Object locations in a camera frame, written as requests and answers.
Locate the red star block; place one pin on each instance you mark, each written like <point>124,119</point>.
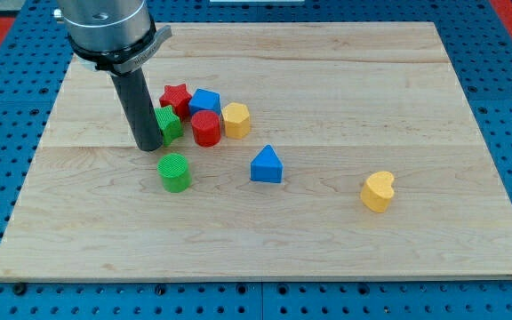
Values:
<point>178,97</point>

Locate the green star block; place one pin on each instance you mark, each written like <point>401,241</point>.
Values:
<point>169,124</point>

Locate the yellow heart block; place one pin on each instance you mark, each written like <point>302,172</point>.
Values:
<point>377,191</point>

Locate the yellow hexagon block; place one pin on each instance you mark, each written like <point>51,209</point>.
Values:
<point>237,120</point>

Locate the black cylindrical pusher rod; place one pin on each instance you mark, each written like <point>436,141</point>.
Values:
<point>132,90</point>

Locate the red cylinder block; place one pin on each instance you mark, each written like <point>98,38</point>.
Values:
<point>206,128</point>

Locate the blue cube block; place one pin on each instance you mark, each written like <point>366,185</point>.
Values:
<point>204,100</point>

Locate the blue triangle block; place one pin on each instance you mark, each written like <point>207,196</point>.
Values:
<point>266,166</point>

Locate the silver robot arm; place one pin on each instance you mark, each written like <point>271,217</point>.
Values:
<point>117,36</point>

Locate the light wooden board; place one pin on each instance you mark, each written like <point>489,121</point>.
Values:
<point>337,102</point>

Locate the green cylinder block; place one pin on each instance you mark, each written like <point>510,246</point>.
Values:
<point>174,172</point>

